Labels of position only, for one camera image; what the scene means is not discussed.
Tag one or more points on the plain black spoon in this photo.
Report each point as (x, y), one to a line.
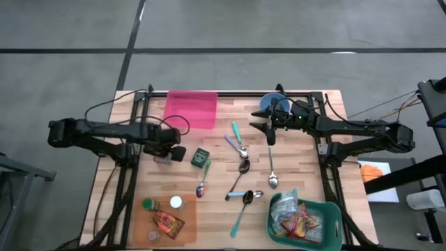
(244, 166)

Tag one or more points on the small clear spice jar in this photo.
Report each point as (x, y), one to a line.
(163, 160)

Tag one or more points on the black frame clamp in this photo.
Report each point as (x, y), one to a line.
(150, 88)
(279, 89)

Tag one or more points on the green-lid spice jar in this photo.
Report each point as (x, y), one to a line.
(150, 204)

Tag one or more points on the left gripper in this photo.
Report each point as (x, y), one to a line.
(170, 137)

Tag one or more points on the brown spice packet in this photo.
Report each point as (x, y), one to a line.
(169, 224)

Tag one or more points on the orange translucent plastic bin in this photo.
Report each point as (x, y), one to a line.
(139, 223)

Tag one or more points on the green spice tin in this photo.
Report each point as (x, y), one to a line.
(199, 157)

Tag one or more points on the orange cloth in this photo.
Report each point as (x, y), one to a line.
(371, 173)

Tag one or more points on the black equipment stand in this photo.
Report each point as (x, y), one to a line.
(430, 97)

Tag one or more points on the white paper sheet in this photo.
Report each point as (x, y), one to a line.
(383, 197)

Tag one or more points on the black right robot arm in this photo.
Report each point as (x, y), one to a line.
(348, 123)

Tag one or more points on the white-lid tall spice jar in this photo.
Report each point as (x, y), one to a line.
(176, 201)

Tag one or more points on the plain silver spoon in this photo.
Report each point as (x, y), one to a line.
(272, 181)

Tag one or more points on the grey metal table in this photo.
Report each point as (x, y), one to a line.
(35, 172)

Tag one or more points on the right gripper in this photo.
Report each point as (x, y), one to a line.
(292, 118)

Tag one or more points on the small orange-label spice jar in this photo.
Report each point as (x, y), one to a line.
(153, 236)

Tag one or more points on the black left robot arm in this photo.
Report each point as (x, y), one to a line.
(104, 129)

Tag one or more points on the pink translucent plastic bin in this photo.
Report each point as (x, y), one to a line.
(190, 109)

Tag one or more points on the blue-edged snack packet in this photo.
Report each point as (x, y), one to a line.
(284, 205)

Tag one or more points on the red yellow snack packet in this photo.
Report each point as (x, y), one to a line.
(292, 223)

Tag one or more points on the blue bowl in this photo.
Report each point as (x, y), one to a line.
(267, 101)

